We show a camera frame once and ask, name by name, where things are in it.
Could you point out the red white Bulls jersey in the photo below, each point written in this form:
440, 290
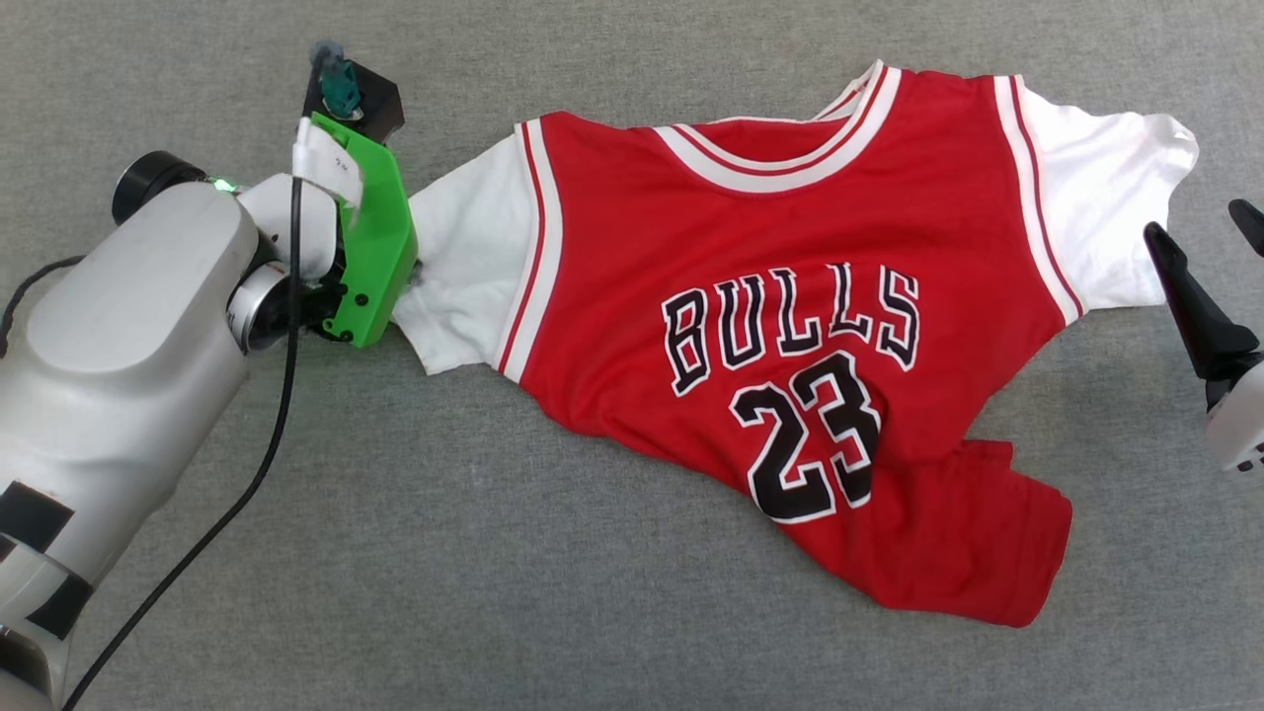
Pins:
790, 197

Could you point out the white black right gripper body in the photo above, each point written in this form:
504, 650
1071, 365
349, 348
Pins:
1244, 415

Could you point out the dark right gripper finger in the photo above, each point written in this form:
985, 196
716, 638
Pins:
1205, 321
1252, 222

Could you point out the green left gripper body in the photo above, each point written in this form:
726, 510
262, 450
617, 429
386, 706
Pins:
380, 247

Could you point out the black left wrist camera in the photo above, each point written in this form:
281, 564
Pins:
375, 104

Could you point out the grey fabric sofa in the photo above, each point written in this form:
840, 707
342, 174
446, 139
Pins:
395, 543

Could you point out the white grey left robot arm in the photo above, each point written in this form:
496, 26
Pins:
128, 336

